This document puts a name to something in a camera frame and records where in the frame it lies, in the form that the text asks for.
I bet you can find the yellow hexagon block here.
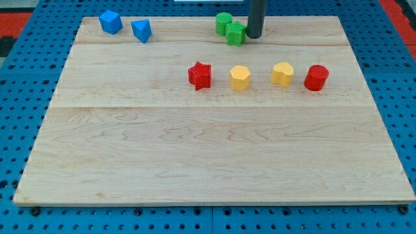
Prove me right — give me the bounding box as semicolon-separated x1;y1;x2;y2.
229;65;251;92

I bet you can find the blue cube block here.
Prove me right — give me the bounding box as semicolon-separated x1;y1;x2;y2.
99;10;123;34

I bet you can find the red cylinder block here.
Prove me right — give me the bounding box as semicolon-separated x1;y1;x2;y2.
304;64;330;91

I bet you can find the blue triangle block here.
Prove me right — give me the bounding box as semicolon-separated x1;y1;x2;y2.
131;19;152;43

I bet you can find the yellow heart block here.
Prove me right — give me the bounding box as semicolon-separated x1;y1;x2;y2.
270;62;294;87

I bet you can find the green cylinder block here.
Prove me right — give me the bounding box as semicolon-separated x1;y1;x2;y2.
215;12;233;36

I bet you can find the red star block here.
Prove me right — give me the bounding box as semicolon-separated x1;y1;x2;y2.
188;61;212;90

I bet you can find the green star block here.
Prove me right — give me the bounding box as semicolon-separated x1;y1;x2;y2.
226;21;246;47

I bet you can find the light wooden board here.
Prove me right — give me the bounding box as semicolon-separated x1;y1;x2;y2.
14;16;415;207

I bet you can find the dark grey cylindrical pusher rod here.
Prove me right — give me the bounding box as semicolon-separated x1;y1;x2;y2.
246;0;267;39

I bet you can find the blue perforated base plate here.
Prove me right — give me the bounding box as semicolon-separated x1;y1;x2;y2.
1;0;415;233

